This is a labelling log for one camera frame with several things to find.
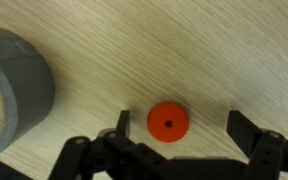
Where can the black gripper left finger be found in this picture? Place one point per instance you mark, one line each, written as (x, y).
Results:
(84, 156)

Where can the orange disc with hole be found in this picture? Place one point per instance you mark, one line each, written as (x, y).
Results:
(159, 116)

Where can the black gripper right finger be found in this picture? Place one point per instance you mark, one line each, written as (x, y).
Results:
(270, 153)

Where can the grey duct tape roll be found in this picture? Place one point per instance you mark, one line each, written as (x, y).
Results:
(27, 83)

